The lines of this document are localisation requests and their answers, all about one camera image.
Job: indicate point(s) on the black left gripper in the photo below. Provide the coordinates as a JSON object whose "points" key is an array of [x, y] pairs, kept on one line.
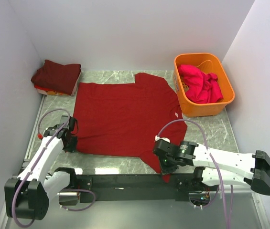
{"points": [[71, 149]]}

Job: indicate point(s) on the orange plastic basket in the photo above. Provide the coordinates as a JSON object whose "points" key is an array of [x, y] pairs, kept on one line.
{"points": [[208, 63]]}

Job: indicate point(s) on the dark red folded t-shirt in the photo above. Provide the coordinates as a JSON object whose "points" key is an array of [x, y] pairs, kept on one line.
{"points": [[56, 76]]}

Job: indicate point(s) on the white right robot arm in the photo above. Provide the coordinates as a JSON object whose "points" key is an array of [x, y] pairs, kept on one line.
{"points": [[216, 167]]}

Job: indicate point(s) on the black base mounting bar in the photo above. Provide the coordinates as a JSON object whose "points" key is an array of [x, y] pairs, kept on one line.
{"points": [[121, 187]]}

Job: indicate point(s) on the orange folded t-shirt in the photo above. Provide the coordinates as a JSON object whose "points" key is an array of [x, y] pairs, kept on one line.
{"points": [[47, 91]]}

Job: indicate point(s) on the aluminium frame rail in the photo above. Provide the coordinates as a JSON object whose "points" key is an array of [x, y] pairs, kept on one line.
{"points": [[159, 214]]}

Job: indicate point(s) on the pink folded t-shirt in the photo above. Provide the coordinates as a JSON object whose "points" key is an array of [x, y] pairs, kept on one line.
{"points": [[77, 81]]}

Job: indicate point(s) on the pink t-shirt in basket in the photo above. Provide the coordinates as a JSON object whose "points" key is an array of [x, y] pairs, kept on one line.
{"points": [[203, 88]]}

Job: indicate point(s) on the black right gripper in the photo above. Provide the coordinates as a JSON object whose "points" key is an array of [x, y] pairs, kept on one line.
{"points": [[165, 170]]}

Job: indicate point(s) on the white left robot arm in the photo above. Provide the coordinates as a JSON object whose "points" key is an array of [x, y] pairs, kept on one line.
{"points": [[28, 195]]}

